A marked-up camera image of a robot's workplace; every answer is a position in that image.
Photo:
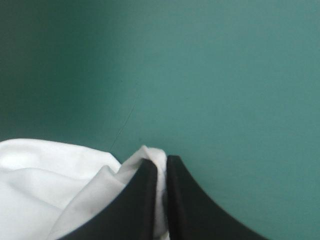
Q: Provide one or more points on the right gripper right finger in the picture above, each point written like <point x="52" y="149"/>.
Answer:
<point x="200" y="215"/>

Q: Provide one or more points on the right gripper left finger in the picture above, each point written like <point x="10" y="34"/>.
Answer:
<point x="125" y="215"/>

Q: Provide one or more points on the white T-shirt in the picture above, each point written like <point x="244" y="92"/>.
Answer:
<point x="45" y="185"/>

